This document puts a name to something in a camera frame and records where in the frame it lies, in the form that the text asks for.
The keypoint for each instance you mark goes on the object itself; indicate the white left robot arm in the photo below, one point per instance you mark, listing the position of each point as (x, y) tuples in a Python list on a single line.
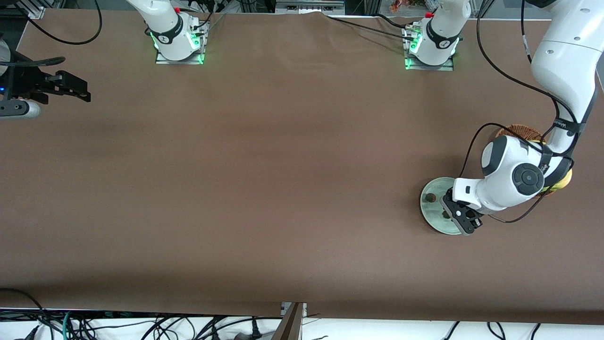
[(566, 61)]

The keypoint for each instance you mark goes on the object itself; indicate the pale green round plate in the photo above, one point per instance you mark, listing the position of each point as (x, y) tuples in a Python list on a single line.
[(432, 215)]

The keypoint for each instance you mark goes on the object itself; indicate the brown wicker basket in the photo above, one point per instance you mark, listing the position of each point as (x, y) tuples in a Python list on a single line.
[(521, 128)]

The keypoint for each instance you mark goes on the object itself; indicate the large yellow banana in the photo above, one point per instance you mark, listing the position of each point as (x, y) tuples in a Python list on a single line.
[(566, 182)]

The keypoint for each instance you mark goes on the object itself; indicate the brown table cover sheet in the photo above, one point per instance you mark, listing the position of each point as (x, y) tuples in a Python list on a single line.
[(302, 141)]

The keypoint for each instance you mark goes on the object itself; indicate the orange red background object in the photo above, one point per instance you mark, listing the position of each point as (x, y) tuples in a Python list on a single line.
[(406, 5)]

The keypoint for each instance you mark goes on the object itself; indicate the black power plug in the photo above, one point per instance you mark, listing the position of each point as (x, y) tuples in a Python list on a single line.
[(256, 330)]

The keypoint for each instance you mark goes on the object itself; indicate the grey power strip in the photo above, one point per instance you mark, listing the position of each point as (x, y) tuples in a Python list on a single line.
[(309, 6)]

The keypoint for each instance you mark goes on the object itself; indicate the aluminium frame extrusion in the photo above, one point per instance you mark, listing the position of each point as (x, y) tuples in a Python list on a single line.
[(34, 9)]

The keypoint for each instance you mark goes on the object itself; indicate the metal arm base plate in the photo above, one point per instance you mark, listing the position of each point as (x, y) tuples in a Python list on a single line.
[(448, 67), (163, 60)]

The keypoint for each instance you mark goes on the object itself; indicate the metal frame post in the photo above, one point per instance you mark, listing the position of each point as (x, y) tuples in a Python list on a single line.
[(289, 326)]

